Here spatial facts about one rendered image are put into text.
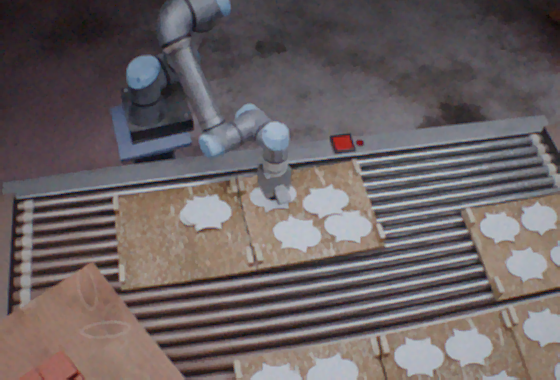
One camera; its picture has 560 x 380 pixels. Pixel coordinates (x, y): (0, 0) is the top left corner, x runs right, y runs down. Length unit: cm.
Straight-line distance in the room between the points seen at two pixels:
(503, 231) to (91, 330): 133
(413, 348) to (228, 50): 262
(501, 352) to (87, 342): 118
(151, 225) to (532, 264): 123
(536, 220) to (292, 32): 242
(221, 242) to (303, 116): 175
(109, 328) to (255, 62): 250
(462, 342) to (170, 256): 92
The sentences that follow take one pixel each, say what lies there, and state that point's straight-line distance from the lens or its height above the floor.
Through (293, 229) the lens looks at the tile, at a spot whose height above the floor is 94.
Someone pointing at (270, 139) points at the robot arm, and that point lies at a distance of 187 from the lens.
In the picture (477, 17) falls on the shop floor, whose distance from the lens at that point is 468.
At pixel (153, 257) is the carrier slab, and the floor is 94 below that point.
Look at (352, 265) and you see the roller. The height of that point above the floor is 92.
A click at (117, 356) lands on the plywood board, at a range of 177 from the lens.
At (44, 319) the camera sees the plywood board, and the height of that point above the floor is 104.
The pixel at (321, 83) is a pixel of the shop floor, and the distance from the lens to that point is 387.
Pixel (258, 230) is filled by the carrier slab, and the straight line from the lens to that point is 206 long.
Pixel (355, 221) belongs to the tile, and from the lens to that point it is 209.
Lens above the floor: 265
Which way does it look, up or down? 51 degrees down
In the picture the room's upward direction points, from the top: 4 degrees clockwise
